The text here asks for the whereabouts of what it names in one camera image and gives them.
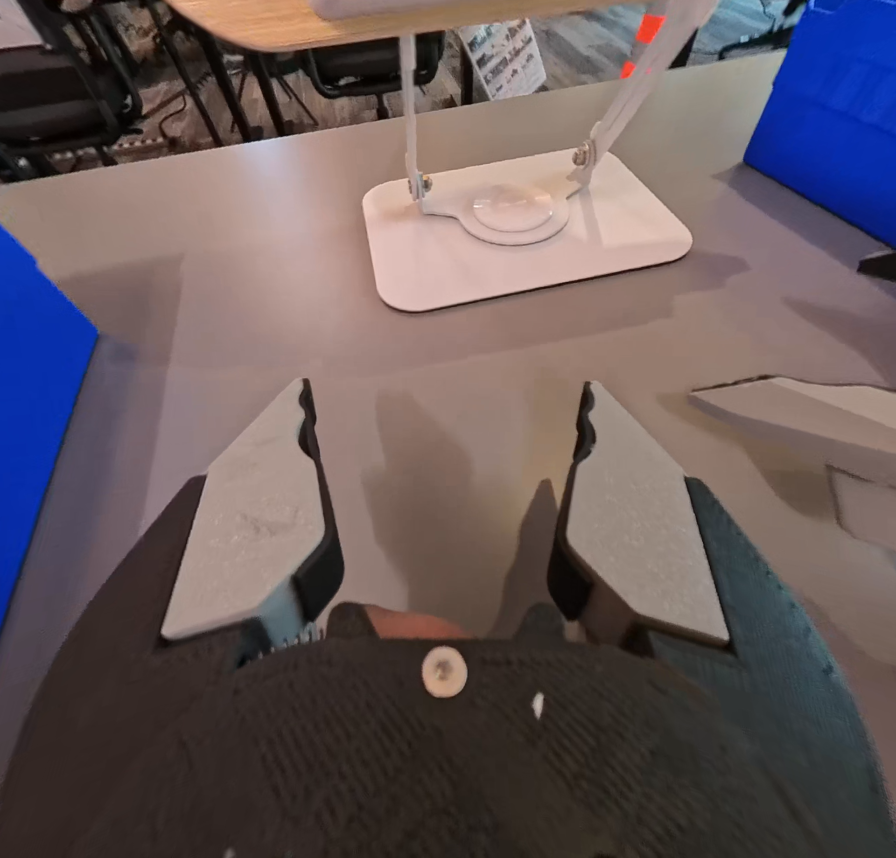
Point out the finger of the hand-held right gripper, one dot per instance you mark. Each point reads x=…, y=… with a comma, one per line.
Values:
x=840, y=424

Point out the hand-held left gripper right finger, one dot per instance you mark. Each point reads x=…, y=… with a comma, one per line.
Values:
x=637, y=522

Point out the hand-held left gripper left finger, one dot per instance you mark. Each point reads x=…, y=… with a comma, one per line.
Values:
x=245, y=522

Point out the blue plastic bin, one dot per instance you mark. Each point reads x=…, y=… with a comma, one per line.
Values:
x=35, y=417
x=826, y=137

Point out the white wooden document stand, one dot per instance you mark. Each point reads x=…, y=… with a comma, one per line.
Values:
x=525, y=263

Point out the orange traffic cone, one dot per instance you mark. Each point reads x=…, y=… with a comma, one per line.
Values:
x=651, y=29

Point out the black office chair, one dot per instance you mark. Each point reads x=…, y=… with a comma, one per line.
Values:
x=364, y=67
x=56, y=102

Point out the printed picture sheet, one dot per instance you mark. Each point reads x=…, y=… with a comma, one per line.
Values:
x=504, y=60

